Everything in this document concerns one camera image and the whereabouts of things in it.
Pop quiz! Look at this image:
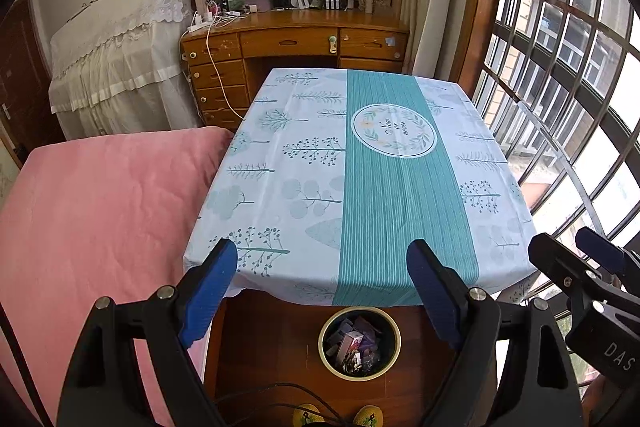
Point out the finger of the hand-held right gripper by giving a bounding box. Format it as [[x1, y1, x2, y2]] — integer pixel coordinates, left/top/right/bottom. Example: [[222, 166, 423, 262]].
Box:
[[528, 233, 618, 313], [575, 227, 640, 313]]

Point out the white lace cover cloth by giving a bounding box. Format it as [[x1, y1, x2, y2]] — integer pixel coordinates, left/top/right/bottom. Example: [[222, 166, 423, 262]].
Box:
[[48, 0, 206, 140]]

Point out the thin black cable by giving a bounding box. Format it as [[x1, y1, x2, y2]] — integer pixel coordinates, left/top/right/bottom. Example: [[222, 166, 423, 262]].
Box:
[[214, 382, 351, 427]]

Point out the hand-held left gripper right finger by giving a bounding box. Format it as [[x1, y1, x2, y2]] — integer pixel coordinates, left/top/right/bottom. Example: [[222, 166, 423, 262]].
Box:
[[406, 239, 586, 427]]

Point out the wooden desk with drawers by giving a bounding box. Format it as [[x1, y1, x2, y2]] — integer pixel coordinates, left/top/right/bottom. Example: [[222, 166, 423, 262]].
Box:
[[180, 9, 411, 132]]

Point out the purple plastic bag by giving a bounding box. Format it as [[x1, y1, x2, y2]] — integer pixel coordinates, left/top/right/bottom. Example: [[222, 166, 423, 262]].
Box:
[[357, 322, 386, 360]]

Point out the cream rimmed waste bin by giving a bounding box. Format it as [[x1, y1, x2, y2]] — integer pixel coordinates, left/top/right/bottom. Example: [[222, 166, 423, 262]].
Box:
[[319, 306, 402, 382]]

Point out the white charging cable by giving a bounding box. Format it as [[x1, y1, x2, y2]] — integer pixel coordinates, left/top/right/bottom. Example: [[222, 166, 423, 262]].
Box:
[[205, 14, 248, 120]]

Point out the pink blanket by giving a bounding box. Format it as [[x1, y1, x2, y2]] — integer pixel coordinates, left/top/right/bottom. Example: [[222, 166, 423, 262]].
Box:
[[0, 126, 236, 427]]

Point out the metal window grille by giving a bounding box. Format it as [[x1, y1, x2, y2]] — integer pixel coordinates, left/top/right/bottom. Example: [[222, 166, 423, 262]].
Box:
[[470, 0, 640, 258]]

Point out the yellow slipper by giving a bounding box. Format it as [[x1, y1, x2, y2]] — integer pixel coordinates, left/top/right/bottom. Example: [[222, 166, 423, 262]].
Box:
[[291, 403, 322, 427], [352, 404, 385, 427]]

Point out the person's right forearm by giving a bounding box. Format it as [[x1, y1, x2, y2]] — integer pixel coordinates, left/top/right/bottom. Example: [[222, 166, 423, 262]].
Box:
[[581, 372, 640, 427]]

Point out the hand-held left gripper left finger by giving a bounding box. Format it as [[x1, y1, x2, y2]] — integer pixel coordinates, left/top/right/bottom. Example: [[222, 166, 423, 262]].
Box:
[[56, 238, 238, 427]]

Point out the tree print tablecloth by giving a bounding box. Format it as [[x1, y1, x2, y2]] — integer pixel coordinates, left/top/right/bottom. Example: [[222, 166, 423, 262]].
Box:
[[182, 68, 538, 308]]

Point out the brown wooden door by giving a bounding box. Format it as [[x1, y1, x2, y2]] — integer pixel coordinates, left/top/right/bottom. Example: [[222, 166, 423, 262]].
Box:
[[0, 0, 66, 152]]

